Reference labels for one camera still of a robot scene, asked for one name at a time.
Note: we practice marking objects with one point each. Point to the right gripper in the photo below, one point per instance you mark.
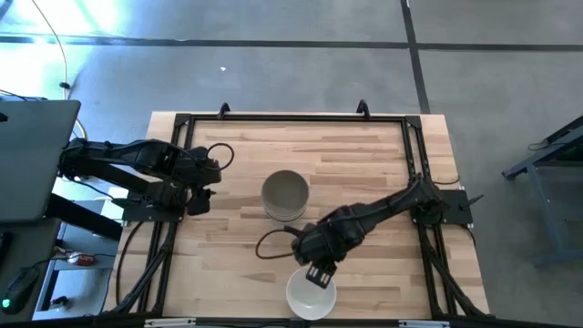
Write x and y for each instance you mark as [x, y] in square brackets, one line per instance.
[319, 246]

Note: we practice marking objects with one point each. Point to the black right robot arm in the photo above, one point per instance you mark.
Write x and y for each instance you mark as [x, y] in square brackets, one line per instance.
[387, 207]

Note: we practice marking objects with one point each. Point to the blue metal cart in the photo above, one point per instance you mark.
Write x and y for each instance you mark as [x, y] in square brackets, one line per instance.
[553, 218]

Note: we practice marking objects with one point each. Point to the dark desk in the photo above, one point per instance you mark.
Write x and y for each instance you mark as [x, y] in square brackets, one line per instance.
[27, 246]

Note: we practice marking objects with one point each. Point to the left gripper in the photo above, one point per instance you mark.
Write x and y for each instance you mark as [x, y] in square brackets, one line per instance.
[200, 202]

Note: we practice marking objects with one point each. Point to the silver metal bracket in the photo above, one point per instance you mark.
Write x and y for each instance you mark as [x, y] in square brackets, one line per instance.
[169, 323]
[423, 324]

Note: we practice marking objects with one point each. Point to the red and white small object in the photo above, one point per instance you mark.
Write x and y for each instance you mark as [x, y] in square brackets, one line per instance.
[81, 259]

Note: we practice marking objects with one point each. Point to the black aluminium table frame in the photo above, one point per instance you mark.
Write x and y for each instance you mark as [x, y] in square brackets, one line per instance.
[296, 117]

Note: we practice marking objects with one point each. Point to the olive green bowl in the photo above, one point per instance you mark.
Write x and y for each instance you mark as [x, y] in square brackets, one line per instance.
[285, 193]

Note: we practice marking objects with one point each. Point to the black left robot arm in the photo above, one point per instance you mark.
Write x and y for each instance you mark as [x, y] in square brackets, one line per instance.
[136, 157]

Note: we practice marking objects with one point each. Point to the black computer mouse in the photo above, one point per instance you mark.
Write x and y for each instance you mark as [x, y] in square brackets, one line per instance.
[19, 289]

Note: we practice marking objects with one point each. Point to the black frame clamp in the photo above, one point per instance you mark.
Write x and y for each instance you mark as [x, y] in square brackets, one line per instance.
[363, 108]
[223, 109]

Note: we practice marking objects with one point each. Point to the grey laptop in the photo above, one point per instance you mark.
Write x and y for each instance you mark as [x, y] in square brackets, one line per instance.
[34, 159]

